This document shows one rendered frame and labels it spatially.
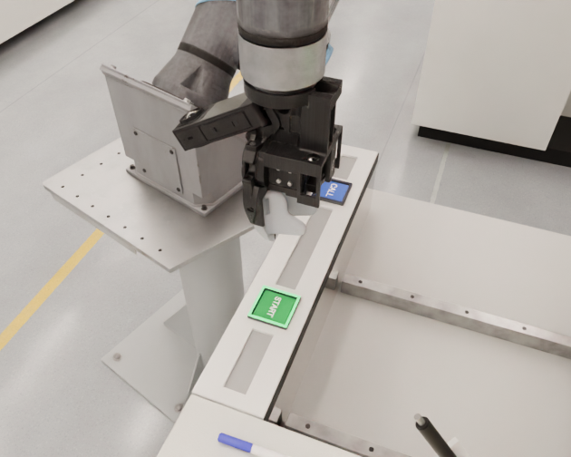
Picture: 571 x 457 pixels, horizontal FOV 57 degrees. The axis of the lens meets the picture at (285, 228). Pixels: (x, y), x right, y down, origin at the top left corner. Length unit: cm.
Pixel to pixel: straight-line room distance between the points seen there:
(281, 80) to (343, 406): 51
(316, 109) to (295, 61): 5
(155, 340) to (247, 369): 122
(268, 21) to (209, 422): 43
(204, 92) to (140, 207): 28
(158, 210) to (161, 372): 82
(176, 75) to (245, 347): 53
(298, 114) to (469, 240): 64
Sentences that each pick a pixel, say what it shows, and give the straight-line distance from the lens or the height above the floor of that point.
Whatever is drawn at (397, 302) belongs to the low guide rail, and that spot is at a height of 84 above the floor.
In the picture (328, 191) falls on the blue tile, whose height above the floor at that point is 96.
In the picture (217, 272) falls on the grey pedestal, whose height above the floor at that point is 59.
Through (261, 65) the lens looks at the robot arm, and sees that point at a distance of 45.
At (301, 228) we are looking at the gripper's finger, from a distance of 57.
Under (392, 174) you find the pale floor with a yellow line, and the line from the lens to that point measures 252.
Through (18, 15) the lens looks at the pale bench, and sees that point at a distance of 394.
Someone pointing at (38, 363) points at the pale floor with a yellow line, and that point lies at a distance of 198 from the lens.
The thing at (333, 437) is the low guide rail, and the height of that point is 85.
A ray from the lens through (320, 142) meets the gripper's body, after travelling 49.
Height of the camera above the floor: 154
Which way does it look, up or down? 44 degrees down
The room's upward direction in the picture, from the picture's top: straight up
